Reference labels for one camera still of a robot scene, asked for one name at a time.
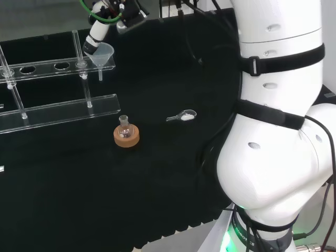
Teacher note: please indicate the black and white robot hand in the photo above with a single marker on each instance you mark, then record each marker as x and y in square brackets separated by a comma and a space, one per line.
[98, 31]

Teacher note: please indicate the clear plastic funnel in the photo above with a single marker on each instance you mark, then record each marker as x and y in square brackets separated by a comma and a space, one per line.
[103, 57]

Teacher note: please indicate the clear acrylic funnel stand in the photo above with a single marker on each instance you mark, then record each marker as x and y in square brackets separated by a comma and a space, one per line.
[65, 110]

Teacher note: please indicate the glass weighing funnel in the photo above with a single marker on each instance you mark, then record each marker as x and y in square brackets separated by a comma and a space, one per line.
[185, 116]

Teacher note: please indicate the black tripod leg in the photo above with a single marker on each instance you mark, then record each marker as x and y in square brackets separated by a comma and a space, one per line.
[195, 5]

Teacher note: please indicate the small round-bottom glass flask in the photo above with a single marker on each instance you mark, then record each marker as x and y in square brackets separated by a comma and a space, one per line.
[124, 131]

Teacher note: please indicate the grey base plate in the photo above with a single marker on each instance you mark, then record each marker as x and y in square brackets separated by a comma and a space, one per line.
[199, 236]

